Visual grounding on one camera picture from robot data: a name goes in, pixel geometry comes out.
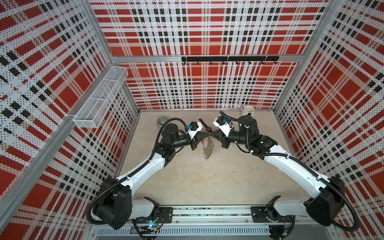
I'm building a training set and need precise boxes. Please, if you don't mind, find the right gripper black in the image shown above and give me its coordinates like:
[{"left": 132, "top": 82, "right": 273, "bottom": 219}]
[{"left": 209, "top": 128, "right": 250, "bottom": 149}]

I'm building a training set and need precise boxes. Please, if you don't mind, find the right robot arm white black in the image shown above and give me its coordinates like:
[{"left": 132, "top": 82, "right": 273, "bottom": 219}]
[{"left": 211, "top": 112, "right": 360, "bottom": 232}]

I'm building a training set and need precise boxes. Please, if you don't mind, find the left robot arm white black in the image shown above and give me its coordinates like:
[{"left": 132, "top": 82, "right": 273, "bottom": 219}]
[{"left": 86, "top": 118, "right": 210, "bottom": 230}]

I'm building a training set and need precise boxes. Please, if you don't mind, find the black wrist watch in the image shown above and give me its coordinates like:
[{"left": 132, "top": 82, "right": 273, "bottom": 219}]
[{"left": 199, "top": 119, "right": 212, "bottom": 133}]

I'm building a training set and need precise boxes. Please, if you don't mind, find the white ceramic mug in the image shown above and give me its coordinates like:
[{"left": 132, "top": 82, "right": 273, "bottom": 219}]
[{"left": 241, "top": 105, "right": 256, "bottom": 118}]

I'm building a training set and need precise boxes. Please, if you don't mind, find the grey ribbed ceramic cup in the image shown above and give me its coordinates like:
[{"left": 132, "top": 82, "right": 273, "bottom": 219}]
[{"left": 156, "top": 116, "right": 168, "bottom": 130}]

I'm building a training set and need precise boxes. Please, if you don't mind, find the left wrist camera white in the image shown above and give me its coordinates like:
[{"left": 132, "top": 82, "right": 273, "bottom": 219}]
[{"left": 187, "top": 122, "right": 203, "bottom": 140}]

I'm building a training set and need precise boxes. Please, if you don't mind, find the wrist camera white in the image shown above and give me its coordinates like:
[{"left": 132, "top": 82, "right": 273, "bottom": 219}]
[
  {"left": 187, "top": 122, "right": 203, "bottom": 140},
  {"left": 213, "top": 116, "right": 234, "bottom": 137}
]

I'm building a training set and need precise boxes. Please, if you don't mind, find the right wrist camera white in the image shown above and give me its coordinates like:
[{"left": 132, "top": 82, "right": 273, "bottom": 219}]
[{"left": 213, "top": 116, "right": 234, "bottom": 137}]

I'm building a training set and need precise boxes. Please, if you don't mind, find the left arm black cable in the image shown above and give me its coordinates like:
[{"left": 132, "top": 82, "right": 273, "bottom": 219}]
[{"left": 86, "top": 117, "right": 188, "bottom": 226}]

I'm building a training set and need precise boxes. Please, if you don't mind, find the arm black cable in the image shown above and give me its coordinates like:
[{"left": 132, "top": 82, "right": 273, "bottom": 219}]
[
  {"left": 218, "top": 110, "right": 360, "bottom": 232},
  {"left": 86, "top": 117, "right": 188, "bottom": 226}
]

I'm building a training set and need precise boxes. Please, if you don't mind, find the black hook rail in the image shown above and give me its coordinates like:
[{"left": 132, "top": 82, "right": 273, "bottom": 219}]
[{"left": 181, "top": 56, "right": 280, "bottom": 63}]

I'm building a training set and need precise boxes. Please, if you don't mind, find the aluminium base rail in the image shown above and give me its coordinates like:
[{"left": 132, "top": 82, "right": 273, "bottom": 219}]
[{"left": 87, "top": 205, "right": 342, "bottom": 240}]

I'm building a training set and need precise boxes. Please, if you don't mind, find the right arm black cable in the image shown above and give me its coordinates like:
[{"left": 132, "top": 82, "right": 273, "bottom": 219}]
[{"left": 218, "top": 110, "right": 360, "bottom": 232}]

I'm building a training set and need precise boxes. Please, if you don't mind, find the white wire mesh basket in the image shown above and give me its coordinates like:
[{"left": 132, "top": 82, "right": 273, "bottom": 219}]
[{"left": 74, "top": 66, "right": 128, "bottom": 129}]

